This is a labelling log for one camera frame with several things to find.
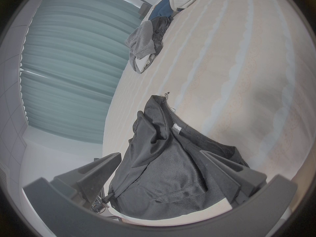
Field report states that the bed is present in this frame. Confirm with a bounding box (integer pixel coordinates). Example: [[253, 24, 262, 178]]
[[101, 0, 316, 226]]

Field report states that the blue-green curtain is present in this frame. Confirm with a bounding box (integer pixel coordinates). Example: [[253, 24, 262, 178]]
[[21, 0, 142, 84], [20, 69, 119, 145]]

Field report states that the white printed pillow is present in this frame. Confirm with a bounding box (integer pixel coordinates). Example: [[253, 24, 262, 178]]
[[148, 5, 159, 20]]

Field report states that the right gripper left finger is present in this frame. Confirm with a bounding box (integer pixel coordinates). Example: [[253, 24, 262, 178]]
[[51, 153, 122, 210]]

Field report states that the grey bedside table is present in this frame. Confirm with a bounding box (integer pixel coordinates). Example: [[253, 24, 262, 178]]
[[139, 3, 151, 20]]

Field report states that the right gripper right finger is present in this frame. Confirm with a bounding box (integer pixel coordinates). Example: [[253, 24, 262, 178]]
[[199, 150, 267, 206]]

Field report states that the black T-shirt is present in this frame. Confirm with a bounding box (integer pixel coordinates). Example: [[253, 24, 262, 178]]
[[107, 93, 250, 219]]

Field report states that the pile of clothes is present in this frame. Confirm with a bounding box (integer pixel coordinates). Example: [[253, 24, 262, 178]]
[[124, 0, 199, 74]]

